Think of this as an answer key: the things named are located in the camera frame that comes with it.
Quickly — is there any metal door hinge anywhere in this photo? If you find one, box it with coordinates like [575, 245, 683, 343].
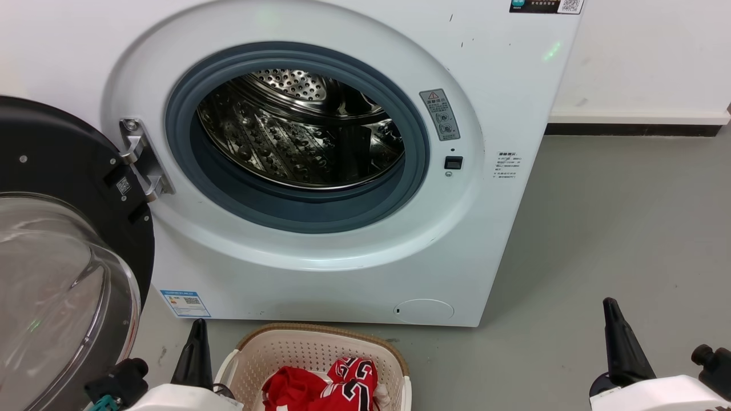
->
[119, 118, 175, 202]

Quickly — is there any dark baseboard strip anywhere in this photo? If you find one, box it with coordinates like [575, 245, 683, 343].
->
[544, 123, 723, 137]

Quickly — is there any stainless steel washing machine drum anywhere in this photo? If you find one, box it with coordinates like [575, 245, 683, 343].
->
[197, 68, 405, 191]

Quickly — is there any white front-load washing machine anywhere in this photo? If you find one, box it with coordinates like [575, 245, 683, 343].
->
[0, 0, 584, 328]

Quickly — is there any blue energy label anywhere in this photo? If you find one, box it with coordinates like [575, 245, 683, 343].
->
[160, 289, 211, 318]

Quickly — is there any beige perforated laundry basket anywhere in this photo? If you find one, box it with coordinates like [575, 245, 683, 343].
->
[214, 323, 412, 411]

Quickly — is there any grey warning label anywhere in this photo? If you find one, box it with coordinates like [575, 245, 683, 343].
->
[419, 88, 461, 142]

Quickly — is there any dark QR code sticker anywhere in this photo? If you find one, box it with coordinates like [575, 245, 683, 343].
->
[509, 0, 584, 15]

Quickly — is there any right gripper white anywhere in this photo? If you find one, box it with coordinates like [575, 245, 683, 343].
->
[589, 297, 731, 411]

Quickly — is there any red jersey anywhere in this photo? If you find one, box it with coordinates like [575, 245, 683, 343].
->
[262, 357, 392, 411]

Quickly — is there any round filter cover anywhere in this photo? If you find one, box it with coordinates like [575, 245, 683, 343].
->
[394, 299, 455, 324]

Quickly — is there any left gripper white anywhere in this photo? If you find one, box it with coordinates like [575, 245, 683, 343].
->
[123, 319, 245, 411]

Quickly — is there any black glass washer door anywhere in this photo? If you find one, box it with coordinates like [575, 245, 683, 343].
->
[0, 95, 156, 411]

